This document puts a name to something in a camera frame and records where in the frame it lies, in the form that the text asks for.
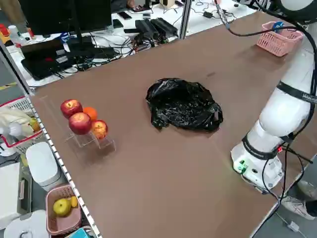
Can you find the white plastic bottle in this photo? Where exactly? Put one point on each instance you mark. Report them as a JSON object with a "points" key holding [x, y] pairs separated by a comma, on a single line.
{"points": [[13, 31]]}

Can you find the person's white shoe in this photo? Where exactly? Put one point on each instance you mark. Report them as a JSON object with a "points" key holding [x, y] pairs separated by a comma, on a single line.
{"points": [[296, 207]]}

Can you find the white round lid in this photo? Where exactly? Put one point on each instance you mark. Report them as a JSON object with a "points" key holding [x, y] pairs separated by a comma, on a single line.
{"points": [[24, 225]]}

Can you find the white basket with red rim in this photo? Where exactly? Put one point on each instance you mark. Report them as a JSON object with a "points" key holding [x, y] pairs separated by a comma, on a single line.
{"points": [[22, 104]]}

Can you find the perforated metal shelf rail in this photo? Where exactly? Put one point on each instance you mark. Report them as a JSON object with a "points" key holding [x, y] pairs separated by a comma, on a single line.
{"points": [[62, 168]]}

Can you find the black smartphone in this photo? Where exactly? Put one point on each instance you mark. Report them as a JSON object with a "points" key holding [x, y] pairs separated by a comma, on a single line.
{"points": [[125, 15]]}

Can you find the white box appliance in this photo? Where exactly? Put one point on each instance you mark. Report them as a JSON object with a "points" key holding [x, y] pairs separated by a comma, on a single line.
{"points": [[10, 188]]}

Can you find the yellow-green fruit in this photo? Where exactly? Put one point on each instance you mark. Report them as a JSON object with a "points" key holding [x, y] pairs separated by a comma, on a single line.
{"points": [[61, 207]]}

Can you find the black laptop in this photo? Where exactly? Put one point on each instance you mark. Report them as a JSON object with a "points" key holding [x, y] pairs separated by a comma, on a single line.
{"points": [[39, 62]]}

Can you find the red emergency stop button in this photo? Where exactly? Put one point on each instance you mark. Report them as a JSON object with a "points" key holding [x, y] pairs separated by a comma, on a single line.
{"points": [[3, 29]]}

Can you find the dark red apple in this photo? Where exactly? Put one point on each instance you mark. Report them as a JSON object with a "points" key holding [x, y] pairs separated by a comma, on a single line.
{"points": [[70, 107], [79, 123]]}

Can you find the black plastic bag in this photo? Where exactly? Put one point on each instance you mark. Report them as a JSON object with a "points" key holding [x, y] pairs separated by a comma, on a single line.
{"points": [[183, 106]]}

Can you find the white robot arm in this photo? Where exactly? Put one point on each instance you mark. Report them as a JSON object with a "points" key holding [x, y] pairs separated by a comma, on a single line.
{"points": [[280, 116]]}

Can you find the red yellow-streaked apple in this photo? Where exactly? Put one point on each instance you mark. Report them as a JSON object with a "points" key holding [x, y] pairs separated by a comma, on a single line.
{"points": [[100, 129]]}

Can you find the small yellow fruit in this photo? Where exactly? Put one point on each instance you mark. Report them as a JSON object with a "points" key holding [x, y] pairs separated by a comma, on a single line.
{"points": [[74, 201]]}

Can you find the pink plastic basket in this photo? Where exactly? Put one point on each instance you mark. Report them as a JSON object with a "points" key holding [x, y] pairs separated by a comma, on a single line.
{"points": [[277, 43]]}

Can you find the teal box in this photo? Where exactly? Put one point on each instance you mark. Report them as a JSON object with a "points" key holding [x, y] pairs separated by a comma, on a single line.
{"points": [[80, 234]]}

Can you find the black computer monitor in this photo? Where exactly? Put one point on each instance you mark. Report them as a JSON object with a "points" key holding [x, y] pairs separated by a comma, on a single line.
{"points": [[62, 15]]}

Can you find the aluminium frame post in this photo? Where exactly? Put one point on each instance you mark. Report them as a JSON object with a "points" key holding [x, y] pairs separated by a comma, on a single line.
{"points": [[185, 17]]}

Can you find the black power adaptor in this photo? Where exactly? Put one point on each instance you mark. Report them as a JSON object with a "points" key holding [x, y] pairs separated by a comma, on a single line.
{"points": [[208, 14]]}

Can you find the dusty pink fruit basket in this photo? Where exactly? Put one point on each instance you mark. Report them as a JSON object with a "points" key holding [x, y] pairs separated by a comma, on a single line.
{"points": [[62, 223]]}

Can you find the clear acrylic fruit stand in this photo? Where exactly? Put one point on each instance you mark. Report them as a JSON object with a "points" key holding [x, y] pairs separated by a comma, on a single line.
{"points": [[106, 146]]}

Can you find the black power brick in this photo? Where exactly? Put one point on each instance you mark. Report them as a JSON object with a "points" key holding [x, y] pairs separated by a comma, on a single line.
{"points": [[164, 26], [146, 27]]}

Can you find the orange fruit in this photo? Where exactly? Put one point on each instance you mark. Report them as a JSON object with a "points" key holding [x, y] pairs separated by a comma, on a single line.
{"points": [[91, 113]]}

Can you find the white lidded bin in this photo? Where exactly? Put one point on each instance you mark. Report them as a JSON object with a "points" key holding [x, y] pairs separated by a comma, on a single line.
{"points": [[42, 163]]}

